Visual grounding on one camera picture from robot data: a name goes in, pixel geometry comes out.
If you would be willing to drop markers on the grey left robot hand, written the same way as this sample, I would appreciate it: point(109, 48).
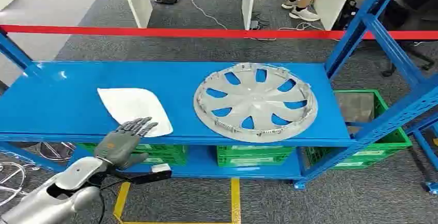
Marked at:
point(116, 147)

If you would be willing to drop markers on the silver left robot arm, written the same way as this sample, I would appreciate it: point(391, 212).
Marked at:
point(34, 205)

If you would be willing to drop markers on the chrome round stool base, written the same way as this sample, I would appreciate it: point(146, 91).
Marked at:
point(54, 152)

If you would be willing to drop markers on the red barrier tape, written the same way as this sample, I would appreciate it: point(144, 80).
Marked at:
point(171, 32)

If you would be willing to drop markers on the grey plastic wheel cover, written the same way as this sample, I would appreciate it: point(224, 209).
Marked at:
point(255, 101)

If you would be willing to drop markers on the white desk side panel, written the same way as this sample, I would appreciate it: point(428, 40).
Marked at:
point(333, 0)

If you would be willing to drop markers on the black bag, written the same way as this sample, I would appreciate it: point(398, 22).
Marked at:
point(347, 14)

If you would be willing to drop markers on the open green plastic crate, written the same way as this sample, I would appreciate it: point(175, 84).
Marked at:
point(393, 144)

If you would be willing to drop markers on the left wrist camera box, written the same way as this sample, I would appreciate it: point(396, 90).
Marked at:
point(160, 168)

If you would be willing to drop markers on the white desk with metal rail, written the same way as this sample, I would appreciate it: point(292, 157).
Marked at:
point(137, 0)

